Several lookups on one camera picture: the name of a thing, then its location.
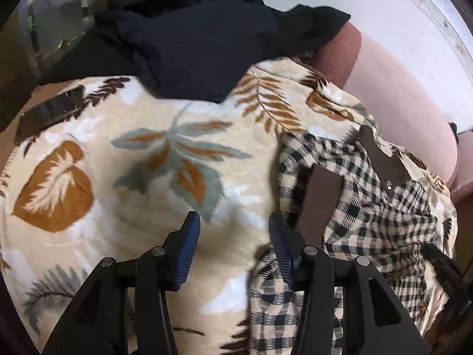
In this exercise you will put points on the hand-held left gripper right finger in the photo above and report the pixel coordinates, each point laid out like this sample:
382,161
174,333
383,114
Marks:
281,251

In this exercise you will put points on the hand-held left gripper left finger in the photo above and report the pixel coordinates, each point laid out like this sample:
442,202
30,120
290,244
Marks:
186,251

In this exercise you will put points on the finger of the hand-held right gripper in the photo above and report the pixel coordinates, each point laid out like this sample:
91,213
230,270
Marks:
445,270

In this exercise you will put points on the beige black checked coat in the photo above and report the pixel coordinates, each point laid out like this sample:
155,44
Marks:
369,210

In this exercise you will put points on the dark clothes pile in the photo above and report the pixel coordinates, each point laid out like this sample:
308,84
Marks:
199,33

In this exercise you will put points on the cream leaf print blanket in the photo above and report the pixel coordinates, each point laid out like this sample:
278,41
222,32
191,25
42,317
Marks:
147,162

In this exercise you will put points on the pink sofa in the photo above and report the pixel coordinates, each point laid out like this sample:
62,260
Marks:
402,107

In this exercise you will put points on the black smartphone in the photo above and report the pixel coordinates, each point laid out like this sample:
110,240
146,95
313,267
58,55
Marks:
50,112

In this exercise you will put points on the glass door cabinet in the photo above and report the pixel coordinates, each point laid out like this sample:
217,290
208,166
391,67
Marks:
62,14

